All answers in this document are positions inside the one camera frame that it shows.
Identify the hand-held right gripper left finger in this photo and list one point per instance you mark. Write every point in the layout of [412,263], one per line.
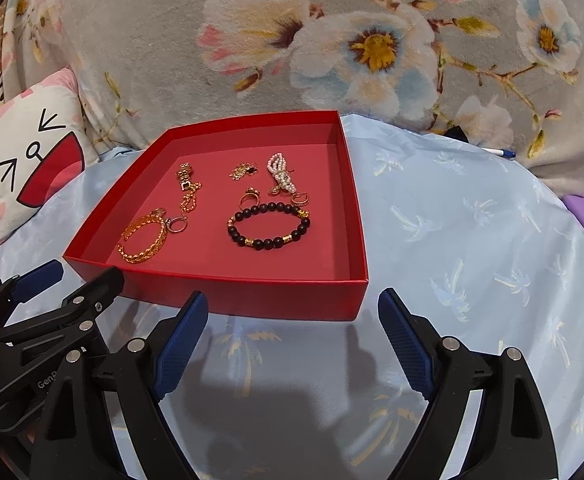
[182,345]

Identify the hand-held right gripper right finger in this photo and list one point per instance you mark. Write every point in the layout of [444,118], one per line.
[404,340]

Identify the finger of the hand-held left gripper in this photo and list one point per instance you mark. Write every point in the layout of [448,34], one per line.
[99,292]
[39,277]

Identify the gold braided bangle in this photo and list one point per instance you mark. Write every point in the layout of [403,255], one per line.
[144,221]

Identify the red cardboard box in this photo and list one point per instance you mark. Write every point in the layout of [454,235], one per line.
[297,270]

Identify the light blue palm-print cloth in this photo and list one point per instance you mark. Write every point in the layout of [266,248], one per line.
[472,260]

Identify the white cat face pillow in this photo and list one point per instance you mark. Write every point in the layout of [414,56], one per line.
[22,150]

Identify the white blue pen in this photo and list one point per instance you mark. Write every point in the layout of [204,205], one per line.
[497,152]

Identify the grey floral blanket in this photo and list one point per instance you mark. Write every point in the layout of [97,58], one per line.
[172,85]

